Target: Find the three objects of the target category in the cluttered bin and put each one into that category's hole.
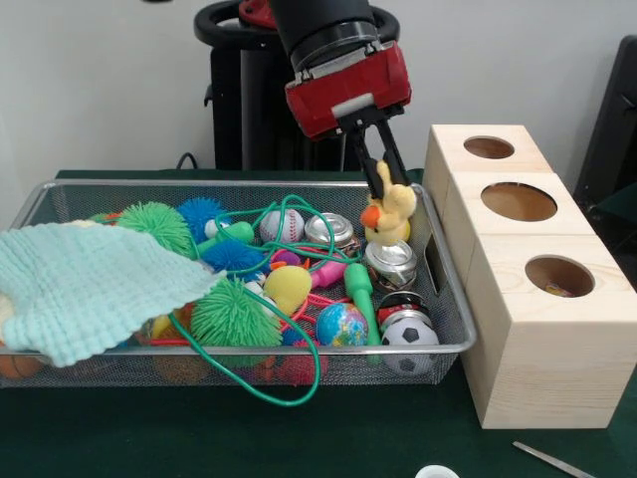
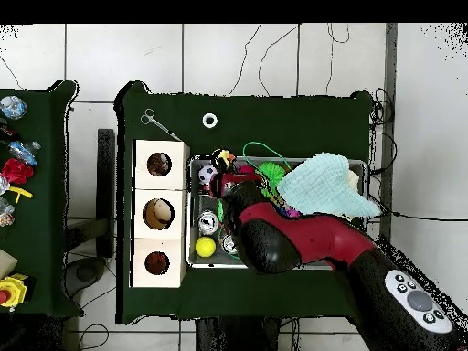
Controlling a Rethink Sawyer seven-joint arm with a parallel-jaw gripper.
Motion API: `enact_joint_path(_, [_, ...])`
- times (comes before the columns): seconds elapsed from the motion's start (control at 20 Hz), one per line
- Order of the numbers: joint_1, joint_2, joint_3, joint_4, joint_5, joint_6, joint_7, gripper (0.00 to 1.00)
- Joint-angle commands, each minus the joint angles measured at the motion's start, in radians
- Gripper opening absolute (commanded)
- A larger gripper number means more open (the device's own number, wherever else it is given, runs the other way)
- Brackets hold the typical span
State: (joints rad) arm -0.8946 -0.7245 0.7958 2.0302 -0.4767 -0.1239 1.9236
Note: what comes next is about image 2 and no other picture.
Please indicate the yellow duck plush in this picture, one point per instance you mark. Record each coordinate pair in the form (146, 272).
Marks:
(223, 158)

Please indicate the mint green knitted cloth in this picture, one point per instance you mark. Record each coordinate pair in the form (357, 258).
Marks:
(321, 186)

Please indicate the cream knitted cloth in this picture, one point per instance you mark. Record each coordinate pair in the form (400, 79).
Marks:
(353, 179)

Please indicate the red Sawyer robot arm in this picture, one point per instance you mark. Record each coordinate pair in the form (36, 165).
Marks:
(321, 237)

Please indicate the wooden box with three holes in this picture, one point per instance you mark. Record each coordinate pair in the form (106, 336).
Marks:
(179, 219)

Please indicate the black white toy soccer ball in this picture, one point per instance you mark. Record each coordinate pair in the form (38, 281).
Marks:
(205, 174)

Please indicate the green spiky ball with eyes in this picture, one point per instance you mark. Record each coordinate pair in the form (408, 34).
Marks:
(272, 172)

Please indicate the silver soda can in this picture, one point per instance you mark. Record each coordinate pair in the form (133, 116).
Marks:
(208, 223)

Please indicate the yellow ball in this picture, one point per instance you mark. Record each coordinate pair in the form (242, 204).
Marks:
(204, 246)

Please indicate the metal scissors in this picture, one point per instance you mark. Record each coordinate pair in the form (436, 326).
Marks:
(157, 122)

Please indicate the crushed bottle with blue label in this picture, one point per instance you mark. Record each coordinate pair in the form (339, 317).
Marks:
(23, 151)

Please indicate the yellow plastic toy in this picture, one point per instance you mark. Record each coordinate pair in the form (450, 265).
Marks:
(20, 193)

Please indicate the red cloth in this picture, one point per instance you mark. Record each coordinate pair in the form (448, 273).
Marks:
(16, 171)

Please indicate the clear plastic packet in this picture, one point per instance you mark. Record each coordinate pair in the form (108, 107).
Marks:
(5, 212)

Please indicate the crushed clear plastic bottle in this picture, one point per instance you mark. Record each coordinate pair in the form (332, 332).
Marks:
(12, 107)

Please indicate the beige foam block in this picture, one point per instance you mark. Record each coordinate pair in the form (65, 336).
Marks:
(5, 261)

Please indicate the yellow emergency stop button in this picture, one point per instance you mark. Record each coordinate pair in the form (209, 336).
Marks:
(11, 290)

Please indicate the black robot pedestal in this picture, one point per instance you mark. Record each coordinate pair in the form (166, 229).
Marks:
(237, 336)

